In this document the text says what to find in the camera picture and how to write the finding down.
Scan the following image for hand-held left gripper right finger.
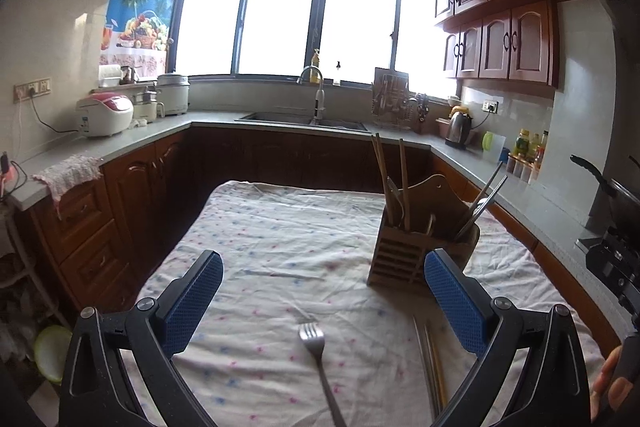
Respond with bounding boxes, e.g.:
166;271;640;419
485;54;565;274
424;248;593;427

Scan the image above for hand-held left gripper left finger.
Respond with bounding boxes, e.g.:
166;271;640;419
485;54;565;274
59;249;224;427

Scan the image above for metal chopstick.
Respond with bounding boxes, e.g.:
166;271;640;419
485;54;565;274
454;161;503;240
457;174;508;242
412;316;441;415

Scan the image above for wooden utensil holder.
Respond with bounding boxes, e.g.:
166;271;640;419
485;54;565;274
367;174;481;290

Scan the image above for metal fork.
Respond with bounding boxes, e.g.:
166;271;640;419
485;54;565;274
298;322;348;427

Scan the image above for dark wooden chopstick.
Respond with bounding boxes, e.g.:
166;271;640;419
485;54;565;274
398;138;412;232

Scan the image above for light wooden chopstick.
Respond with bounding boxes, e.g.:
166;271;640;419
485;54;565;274
371;133;393;228
376;133;398;228

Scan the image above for person's right hand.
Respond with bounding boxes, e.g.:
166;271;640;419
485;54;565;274
590;343;640;424

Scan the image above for white floral tablecloth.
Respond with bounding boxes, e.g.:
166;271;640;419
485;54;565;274
122;179;608;427

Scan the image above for brown wooden lower cabinets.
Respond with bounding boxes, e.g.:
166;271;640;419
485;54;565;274
15;127;621;353

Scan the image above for seasoning jar set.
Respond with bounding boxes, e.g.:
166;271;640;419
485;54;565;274
507;157;541;184

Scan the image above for yellow green plastic basin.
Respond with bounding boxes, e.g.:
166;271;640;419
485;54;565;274
32;324;74;381

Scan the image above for steel electric kettle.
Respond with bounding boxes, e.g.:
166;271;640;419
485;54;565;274
444;106;474;150

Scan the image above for grey kitchen countertop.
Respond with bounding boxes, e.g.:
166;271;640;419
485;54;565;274
7;109;621;308

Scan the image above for pink knitted cloth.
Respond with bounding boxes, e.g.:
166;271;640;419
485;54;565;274
31;154;103;204

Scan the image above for large white rice cooker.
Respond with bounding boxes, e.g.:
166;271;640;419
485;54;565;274
156;73;192;116

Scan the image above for pink and white rice cooker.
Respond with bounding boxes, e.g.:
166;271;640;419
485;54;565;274
75;92;135;138

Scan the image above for steel kitchen sink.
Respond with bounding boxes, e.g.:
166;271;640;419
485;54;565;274
235;111;369;133

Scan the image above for metal dish rack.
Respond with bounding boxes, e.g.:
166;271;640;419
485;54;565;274
371;68;418;130

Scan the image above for grey range hood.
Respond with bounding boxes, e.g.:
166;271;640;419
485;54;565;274
579;0;640;238

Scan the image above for metal sink faucet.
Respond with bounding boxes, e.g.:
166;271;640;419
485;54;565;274
297;66;326;126

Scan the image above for white container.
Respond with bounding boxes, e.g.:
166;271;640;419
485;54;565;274
98;64;123;88

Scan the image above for kitchen window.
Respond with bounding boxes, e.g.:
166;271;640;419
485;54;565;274
172;0;458;95

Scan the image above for blue printed window blind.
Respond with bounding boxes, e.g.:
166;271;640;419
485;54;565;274
100;0;181;68

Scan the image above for black-handled frying pan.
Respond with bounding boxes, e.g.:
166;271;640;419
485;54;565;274
570;154;640;229

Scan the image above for green-handled plastic pitcher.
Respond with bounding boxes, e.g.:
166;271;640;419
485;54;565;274
481;131;509;163

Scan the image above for orange charger with cables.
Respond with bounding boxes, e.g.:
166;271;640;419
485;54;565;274
0;151;28;198

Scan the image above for black power cable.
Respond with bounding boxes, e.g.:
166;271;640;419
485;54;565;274
30;93;82;134

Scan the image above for wall socket strip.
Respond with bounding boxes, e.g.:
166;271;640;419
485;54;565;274
13;79;53;100

